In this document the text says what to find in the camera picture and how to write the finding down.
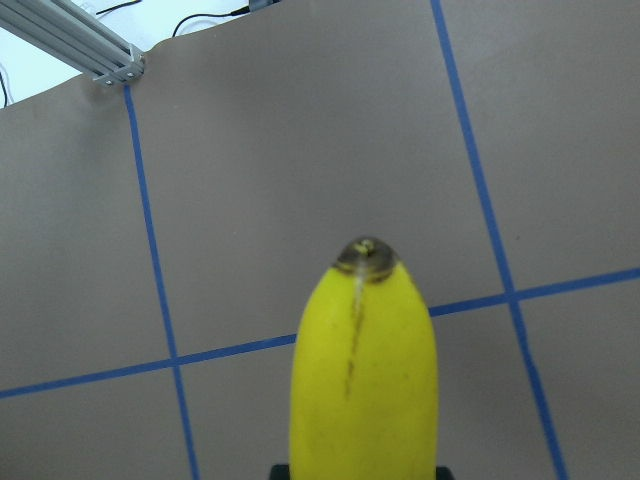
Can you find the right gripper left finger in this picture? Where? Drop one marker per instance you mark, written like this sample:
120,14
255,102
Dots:
279,472

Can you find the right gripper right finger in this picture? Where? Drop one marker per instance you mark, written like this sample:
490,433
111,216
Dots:
444,473

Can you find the aluminium frame post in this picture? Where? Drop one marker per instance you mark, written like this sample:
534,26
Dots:
67,32

